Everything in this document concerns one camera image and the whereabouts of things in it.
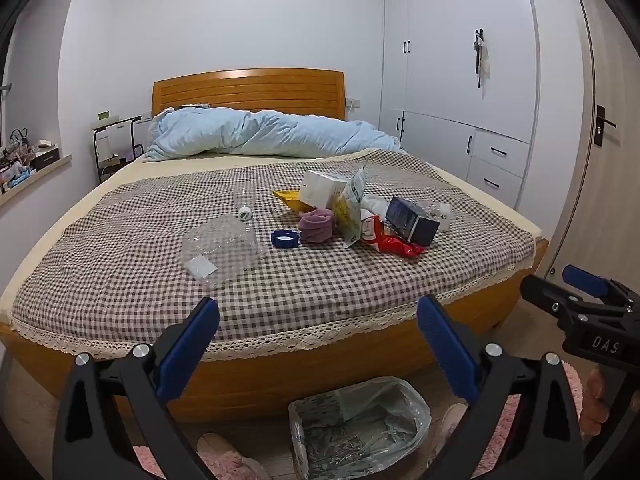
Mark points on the white wall socket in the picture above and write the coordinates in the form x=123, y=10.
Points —
x=353, y=103

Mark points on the white wardrobe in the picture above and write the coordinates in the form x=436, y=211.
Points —
x=440, y=60

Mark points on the clear plastic bottle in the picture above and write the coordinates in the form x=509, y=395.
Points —
x=245, y=200

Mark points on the pile of windowsill clutter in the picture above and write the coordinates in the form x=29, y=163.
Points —
x=17, y=165

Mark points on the pink fluffy rug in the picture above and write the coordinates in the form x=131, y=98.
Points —
x=575, y=385

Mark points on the red snack packet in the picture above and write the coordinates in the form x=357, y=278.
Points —
x=390, y=245

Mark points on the yellow wrapper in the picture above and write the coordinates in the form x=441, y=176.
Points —
x=290, y=197

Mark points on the black box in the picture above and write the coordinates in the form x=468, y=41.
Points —
x=47, y=160

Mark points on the black frame bedside table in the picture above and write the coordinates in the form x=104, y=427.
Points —
x=117, y=122

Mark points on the purple cloth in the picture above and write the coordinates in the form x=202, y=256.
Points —
x=315, y=227

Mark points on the clear plastic cup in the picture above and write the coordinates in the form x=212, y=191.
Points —
x=442, y=212

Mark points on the dark blue box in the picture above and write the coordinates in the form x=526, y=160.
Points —
x=407, y=217

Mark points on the light blue duvet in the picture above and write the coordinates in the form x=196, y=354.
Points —
x=280, y=135

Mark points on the clear plastic bin liner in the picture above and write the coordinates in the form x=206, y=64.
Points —
x=405, y=400

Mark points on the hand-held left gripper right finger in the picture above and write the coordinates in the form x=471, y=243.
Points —
x=447, y=350

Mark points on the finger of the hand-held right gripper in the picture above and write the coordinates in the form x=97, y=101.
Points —
x=582, y=280
x=545, y=292

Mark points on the person's right hand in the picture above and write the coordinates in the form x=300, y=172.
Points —
x=595, y=400

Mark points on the hanging beige bag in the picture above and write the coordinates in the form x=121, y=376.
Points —
x=483, y=60

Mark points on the blue lid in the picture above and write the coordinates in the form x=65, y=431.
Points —
x=285, y=245

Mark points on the white plastic bag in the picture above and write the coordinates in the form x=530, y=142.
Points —
x=375, y=205

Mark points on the clear plastic container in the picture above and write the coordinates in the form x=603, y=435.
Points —
x=220, y=245

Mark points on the light wooden door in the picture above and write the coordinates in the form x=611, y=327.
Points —
x=615, y=60

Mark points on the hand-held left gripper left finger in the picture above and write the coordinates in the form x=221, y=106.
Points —
x=192, y=345

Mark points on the white green fruit print packet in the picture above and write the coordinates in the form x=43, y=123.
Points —
x=352, y=210

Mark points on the floral grey trash bin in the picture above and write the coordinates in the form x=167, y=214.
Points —
x=350, y=440

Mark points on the white carton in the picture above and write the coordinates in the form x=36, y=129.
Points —
x=320, y=187

